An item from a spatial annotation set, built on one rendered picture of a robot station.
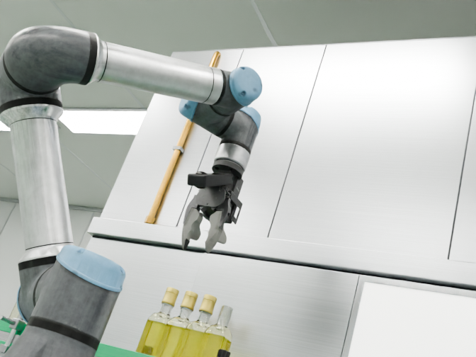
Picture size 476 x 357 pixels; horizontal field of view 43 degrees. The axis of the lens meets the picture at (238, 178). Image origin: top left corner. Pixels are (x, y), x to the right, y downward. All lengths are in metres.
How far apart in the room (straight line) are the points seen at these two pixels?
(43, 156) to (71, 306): 0.31
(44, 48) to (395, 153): 1.05
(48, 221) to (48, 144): 0.14
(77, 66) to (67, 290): 0.38
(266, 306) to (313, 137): 0.56
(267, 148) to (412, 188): 0.49
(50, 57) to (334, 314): 0.92
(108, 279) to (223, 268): 0.78
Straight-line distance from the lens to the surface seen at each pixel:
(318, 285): 1.60
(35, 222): 1.14
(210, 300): 1.55
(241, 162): 1.34
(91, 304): 0.98
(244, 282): 1.68
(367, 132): 1.83
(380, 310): 1.54
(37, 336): 0.97
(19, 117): 1.18
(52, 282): 1.00
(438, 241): 1.62
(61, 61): 1.10
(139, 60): 1.15
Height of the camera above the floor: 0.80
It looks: 25 degrees up
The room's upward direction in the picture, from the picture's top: 19 degrees clockwise
